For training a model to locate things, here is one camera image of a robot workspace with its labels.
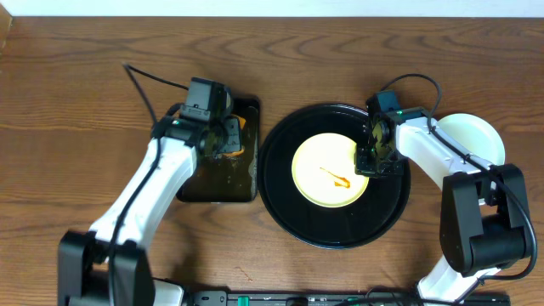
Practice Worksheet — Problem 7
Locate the green orange scrubbing sponge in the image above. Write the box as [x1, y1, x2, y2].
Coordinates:
[221, 115, 246, 156]

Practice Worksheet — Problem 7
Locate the yellow plate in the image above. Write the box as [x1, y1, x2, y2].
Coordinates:
[292, 133, 370, 208]

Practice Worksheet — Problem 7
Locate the light green plate front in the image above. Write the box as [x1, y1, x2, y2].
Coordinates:
[438, 113, 506, 165]

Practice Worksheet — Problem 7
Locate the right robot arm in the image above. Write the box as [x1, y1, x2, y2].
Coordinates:
[355, 90, 538, 305]

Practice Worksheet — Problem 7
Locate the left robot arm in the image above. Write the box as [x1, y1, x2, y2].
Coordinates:
[57, 77, 241, 305]

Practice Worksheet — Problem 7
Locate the black round serving tray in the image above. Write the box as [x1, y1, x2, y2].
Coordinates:
[257, 104, 411, 249]

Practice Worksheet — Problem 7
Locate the black rectangular water tray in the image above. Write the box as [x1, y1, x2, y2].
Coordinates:
[176, 96, 260, 203]

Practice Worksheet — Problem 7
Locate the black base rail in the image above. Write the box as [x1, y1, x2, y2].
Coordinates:
[186, 290, 511, 306]

